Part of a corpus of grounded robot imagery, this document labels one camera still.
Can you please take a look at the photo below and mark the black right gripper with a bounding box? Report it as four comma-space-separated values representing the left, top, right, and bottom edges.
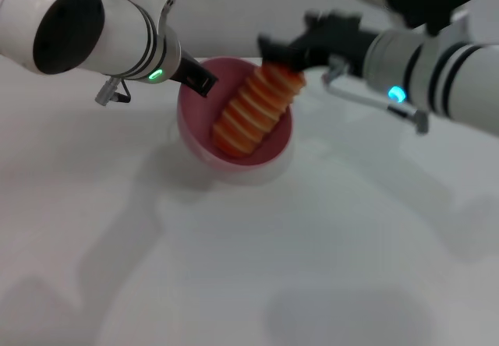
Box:
257, 9, 381, 77

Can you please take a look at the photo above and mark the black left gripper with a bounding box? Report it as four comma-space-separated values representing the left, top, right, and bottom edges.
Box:
170, 49, 219, 99

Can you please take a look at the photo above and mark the pink plastic bowl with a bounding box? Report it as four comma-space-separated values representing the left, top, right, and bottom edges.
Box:
176, 57, 294, 170

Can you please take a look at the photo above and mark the orange ridged bread loaf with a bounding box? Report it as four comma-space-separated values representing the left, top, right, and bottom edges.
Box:
212, 62, 306, 158

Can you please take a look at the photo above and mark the left arm wrist cable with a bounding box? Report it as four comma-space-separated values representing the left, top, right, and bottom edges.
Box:
95, 76, 133, 108

